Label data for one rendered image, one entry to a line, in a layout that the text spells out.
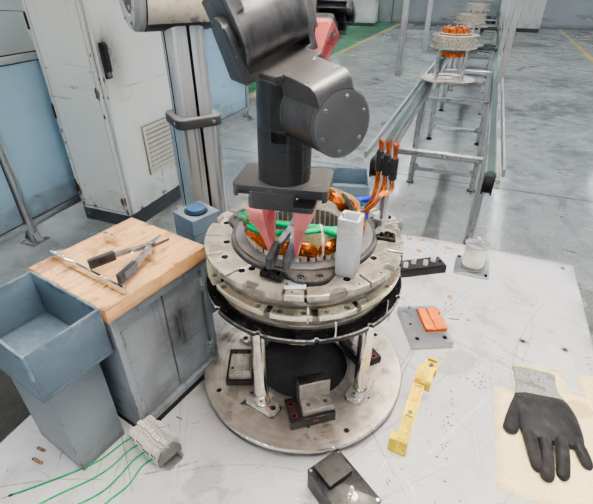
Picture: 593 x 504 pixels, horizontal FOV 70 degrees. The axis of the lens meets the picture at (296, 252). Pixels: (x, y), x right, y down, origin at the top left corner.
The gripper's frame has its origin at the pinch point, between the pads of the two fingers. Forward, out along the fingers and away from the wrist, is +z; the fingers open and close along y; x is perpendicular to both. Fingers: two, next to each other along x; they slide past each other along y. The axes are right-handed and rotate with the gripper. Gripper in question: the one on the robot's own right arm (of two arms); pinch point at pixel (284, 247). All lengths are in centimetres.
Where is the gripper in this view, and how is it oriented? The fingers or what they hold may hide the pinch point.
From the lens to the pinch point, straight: 51.5
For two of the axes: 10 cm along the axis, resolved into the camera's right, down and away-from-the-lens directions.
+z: -0.2, 8.4, 5.4
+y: 9.8, 1.1, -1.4
